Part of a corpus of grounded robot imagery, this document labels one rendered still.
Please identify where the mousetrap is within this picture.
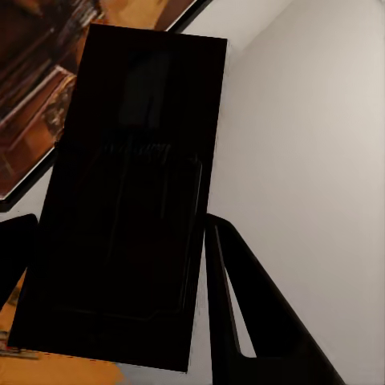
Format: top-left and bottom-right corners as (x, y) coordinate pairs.
(6, 287), (21, 309)
(0, 330), (42, 361)
(7, 23), (228, 372)

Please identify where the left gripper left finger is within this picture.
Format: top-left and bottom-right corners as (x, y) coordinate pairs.
(0, 213), (38, 310)

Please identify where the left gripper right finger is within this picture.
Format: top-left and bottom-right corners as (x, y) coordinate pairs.
(204, 213), (346, 385)

